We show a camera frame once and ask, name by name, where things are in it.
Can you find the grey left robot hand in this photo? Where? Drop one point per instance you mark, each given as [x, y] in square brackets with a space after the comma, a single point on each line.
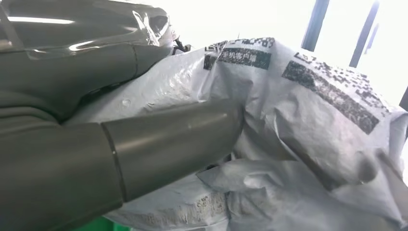
[63, 165]

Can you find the green plastic crate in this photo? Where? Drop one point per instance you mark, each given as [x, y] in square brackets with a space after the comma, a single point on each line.
[95, 225]

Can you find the large white crumpled mailer bag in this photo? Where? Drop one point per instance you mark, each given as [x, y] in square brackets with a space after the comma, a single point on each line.
[178, 207]

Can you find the dark window frame bar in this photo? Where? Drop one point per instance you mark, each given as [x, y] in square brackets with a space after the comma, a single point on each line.
[315, 25]
[363, 35]

